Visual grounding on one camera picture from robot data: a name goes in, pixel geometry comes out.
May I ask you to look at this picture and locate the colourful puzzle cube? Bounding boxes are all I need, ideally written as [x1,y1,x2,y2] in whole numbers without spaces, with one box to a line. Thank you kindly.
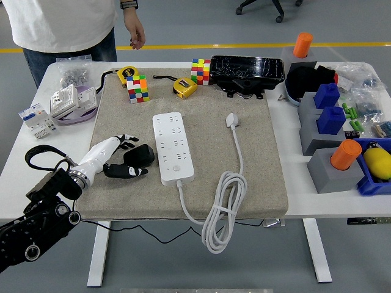
[191,58,211,86]
[126,74,151,104]

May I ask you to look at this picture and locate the blue plastic bin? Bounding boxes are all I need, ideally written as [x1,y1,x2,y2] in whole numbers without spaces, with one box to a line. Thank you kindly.
[353,137,391,197]

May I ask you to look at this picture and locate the white power strip cord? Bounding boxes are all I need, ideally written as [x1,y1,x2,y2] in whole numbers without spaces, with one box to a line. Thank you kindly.
[176,112,248,255]

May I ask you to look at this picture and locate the person's left hand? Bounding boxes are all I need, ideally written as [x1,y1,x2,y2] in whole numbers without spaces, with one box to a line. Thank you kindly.
[123,7,147,51]

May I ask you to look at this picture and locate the small clear bag blue parts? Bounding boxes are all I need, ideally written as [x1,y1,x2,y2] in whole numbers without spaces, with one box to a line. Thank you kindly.
[362,74,387,92]

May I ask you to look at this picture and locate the clear bag of tan components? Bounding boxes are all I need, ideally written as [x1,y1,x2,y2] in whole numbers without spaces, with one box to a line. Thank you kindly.
[370,120,391,140]

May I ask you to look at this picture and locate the blue block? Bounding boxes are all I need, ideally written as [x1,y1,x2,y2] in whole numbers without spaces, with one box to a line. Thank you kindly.
[313,82,341,110]
[316,106,347,135]

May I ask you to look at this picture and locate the silver bracket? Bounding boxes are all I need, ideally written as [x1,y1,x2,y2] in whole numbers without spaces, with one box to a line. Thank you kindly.
[261,218,287,228]

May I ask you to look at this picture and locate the yellow tape measure black label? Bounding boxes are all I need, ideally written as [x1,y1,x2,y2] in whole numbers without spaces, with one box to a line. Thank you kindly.
[117,66,140,89]

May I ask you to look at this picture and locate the white switch panel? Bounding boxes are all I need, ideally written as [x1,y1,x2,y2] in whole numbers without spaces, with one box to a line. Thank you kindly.
[77,87,99,109]

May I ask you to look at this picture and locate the white blue circuit breaker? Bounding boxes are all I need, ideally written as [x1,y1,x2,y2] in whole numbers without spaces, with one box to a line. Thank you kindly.
[17,102,58,140]

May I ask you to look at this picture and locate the white blue round dish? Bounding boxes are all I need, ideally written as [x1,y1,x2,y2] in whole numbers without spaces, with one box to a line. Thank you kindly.
[283,78,303,107]

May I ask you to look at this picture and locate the black power adapter plug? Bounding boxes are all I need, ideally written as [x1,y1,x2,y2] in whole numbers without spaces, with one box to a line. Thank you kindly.
[123,143,156,168]

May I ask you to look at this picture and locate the black table control panel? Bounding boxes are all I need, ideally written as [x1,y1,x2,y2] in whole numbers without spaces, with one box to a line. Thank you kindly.
[346,216,391,226]

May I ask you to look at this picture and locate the black office chair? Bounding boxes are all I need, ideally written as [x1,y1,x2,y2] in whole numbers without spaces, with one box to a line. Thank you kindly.
[235,0,304,24]

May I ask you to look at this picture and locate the clear bag of metal nuts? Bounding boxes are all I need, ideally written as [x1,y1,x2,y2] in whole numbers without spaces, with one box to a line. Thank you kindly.
[56,54,106,92]

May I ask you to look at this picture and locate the black glossy tray device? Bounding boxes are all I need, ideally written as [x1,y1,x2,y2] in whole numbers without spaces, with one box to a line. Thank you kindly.
[210,54,285,100]

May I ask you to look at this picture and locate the clear bag of white parts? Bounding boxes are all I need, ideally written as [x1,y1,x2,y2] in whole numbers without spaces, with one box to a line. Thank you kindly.
[334,62,372,92]

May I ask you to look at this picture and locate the white wall socket panel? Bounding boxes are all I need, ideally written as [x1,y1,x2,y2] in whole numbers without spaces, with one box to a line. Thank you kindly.
[49,84,79,120]

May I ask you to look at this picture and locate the grey-brown mat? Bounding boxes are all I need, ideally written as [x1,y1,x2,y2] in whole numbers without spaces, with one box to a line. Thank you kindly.
[75,67,290,220]

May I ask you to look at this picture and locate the person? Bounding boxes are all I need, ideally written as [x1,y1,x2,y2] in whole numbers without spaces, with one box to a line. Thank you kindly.
[1,0,147,89]

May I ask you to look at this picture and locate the grey block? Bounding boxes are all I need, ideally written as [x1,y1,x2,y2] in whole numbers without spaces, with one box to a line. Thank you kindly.
[298,91,325,120]
[298,113,355,156]
[280,45,318,76]
[306,148,366,195]

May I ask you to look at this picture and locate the white table leg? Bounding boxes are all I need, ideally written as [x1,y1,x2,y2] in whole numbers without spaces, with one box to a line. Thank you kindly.
[302,218,333,283]
[87,221,111,288]

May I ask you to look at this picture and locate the large clear bag blue parts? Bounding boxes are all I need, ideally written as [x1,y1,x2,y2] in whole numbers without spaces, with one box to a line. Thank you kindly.
[351,88,384,121]

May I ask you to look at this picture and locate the orange cylinder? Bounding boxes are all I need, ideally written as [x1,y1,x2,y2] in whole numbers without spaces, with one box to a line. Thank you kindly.
[329,139,363,171]
[292,32,313,59]

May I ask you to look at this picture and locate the white power strip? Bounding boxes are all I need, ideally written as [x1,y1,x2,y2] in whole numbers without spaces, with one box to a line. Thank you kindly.
[152,112,196,186]

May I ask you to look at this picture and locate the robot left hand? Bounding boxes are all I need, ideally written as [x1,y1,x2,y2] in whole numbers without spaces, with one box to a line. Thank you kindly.
[74,133,150,184]

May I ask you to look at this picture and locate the yellow toy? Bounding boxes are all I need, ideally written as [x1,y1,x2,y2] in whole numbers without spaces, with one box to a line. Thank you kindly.
[362,141,391,181]

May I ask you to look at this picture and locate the thin black adapter cord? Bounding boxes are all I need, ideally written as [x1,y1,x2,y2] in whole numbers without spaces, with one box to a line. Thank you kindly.
[78,218,264,244]

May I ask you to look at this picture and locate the thick black cable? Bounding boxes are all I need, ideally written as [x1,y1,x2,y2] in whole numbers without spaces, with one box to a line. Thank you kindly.
[96,70,119,94]

